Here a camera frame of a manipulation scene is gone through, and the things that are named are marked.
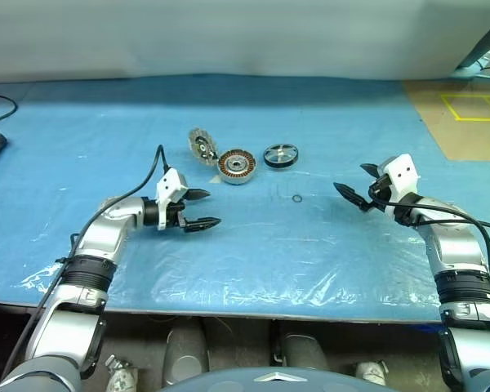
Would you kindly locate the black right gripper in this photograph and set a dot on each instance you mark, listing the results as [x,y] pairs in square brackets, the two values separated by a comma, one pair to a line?
[381,187]

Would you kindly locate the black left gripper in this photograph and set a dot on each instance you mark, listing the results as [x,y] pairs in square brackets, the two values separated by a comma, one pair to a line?
[176,215]

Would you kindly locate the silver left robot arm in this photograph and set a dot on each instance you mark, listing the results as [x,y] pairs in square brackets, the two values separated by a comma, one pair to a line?
[102,232]

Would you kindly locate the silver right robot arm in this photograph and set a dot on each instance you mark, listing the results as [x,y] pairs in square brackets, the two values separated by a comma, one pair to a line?
[453,245]

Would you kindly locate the motor stator with copper windings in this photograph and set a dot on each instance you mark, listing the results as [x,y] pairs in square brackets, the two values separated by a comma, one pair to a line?
[237,166]

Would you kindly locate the silver motor end cover disc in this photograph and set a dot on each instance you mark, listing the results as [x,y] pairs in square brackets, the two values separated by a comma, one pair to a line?
[200,145]

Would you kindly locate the brown cardboard sheet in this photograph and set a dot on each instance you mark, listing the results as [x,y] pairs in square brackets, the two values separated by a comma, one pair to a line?
[473,139]

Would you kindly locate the blue plastic table cover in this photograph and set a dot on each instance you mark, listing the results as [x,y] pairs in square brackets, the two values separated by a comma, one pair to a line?
[106,122]

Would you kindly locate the grey rounded robot leg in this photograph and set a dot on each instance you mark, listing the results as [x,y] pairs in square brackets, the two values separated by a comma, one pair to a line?
[185,347]
[304,347]

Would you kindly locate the grey-blue robot torso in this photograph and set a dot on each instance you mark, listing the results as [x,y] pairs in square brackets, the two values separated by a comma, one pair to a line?
[253,379]

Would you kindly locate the white crumpled object under table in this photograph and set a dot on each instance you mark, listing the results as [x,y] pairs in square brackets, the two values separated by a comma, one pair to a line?
[122,373]
[369,372]

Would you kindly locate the black slanted stand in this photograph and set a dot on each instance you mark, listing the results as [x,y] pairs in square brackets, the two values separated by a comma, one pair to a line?
[488,41]

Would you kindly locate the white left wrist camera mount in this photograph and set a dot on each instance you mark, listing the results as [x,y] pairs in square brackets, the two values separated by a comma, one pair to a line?
[169,183]

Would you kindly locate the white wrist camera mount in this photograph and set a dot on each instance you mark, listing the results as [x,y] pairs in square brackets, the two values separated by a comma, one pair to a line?
[169,183]
[404,171]

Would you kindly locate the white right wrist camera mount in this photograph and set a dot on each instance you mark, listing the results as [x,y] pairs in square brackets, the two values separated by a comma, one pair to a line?
[404,171]

